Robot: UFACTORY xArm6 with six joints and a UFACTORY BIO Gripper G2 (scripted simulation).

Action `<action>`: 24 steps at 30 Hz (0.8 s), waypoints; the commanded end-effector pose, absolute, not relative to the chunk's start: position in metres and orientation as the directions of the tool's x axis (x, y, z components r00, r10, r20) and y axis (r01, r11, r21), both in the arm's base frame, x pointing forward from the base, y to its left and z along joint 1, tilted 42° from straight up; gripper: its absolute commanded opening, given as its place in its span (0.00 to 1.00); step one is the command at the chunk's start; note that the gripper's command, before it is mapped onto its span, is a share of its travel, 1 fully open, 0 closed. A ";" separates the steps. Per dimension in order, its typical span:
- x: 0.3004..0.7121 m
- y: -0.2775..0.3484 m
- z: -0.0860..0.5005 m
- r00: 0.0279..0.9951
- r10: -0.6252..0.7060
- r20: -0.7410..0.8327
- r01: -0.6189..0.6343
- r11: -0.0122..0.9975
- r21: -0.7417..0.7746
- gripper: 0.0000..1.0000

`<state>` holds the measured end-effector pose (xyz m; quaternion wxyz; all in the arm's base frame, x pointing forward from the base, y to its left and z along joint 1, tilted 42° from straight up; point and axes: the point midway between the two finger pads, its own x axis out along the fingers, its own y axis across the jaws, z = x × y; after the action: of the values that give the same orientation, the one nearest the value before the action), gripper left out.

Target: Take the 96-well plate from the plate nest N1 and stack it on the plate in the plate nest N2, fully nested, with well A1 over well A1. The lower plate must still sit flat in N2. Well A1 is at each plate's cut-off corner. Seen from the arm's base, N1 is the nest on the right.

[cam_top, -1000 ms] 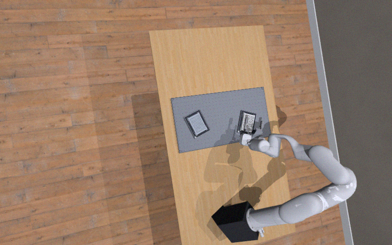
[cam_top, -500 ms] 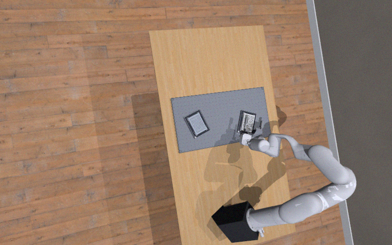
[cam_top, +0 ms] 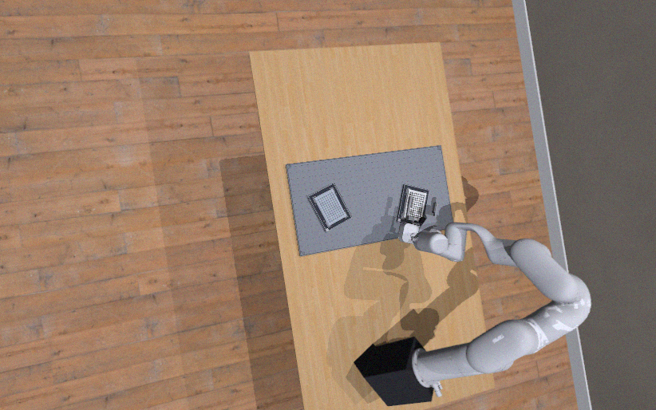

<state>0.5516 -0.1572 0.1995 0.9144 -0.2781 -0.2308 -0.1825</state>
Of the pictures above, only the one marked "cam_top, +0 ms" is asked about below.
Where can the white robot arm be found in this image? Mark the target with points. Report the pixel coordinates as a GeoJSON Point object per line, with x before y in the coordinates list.
{"type": "Point", "coordinates": [496, 349]}

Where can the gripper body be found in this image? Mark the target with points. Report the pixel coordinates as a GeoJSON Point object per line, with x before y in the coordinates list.
{"type": "Point", "coordinates": [408, 231]}

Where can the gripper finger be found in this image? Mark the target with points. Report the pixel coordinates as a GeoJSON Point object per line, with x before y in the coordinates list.
{"type": "Point", "coordinates": [434, 211]}
{"type": "Point", "coordinates": [410, 202]}

